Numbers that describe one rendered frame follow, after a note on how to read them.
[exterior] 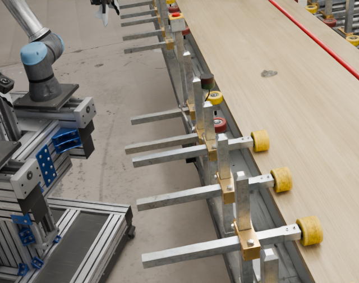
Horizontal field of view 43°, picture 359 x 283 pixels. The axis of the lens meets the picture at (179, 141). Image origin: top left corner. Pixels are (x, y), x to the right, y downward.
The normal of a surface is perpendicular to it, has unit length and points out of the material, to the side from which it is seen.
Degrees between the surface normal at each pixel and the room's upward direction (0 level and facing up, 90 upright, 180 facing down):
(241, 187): 90
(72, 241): 0
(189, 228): 0
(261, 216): 0
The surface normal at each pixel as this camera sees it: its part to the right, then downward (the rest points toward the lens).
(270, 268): 0.14, 0.53
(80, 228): -0.12, -0.83
